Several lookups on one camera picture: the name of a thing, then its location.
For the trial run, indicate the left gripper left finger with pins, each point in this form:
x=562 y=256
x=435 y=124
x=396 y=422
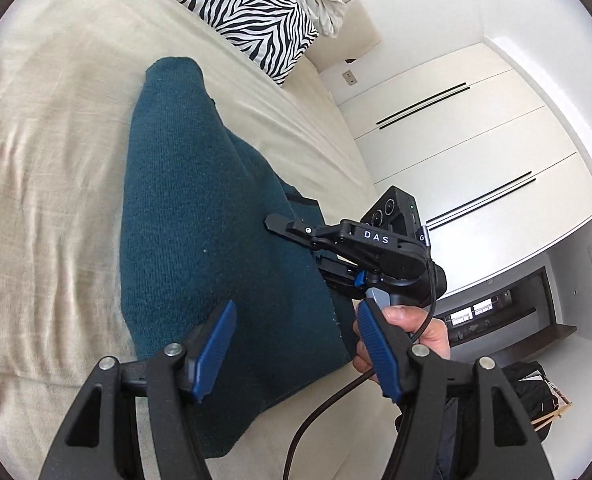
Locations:
x=98 y=438

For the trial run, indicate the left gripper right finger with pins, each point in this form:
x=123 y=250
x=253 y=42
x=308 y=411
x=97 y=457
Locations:
x=494 y=436

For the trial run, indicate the dark teal knit sweater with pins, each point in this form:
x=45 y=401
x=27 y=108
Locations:
x=193 y=236

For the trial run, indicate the black bag on floor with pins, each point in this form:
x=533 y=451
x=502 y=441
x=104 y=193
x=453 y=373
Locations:
x=543 y=401

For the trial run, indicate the white wardrobe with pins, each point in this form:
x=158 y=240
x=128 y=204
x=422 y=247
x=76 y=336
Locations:
x=496 y=177

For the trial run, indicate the dark tv shelf unit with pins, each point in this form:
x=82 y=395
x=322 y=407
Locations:
x=512 y=324

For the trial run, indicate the zebra print pillow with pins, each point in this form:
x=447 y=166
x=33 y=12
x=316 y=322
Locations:
x=274 y=34

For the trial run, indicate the beige bed sheet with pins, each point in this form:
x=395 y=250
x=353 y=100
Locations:
x=70 y=74

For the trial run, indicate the wall power socket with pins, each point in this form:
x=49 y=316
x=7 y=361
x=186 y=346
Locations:
x=349 y=78

